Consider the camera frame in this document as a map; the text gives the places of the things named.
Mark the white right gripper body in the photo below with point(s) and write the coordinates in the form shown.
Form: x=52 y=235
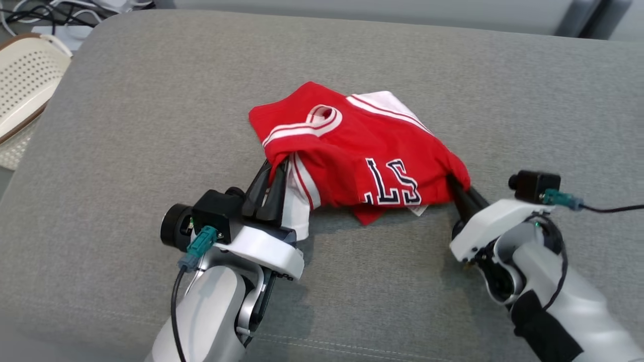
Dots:
x=498 y=218

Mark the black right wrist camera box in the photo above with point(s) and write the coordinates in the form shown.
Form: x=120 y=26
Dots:
x=538 y=183

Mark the red jersey with white sleeves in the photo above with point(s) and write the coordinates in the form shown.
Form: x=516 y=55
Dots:
x=362 y=141

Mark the cream perforated laundry basket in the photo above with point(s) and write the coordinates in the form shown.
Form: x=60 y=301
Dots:
x=25 y=80

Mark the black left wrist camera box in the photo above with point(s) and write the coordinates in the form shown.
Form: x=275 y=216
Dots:
x=216 y=211

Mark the white partition panel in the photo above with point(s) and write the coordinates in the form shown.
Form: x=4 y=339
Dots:
x=629 y=20
x=352 y=10

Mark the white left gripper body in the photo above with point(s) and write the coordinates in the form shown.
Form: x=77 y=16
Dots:
x=266 y=251

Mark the white power strip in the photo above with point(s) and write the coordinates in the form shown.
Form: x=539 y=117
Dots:
x=70 y=37
x=121 y=5

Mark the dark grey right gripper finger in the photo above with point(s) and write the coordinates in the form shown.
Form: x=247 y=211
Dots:
x=478 y=200
x=462 y=203

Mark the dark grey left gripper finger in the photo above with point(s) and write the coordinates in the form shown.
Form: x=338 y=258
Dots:
x=255 y=193
x=274 y=203

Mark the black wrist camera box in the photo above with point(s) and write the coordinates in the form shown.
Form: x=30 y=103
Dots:
x=538 y=183
x=216 y=211

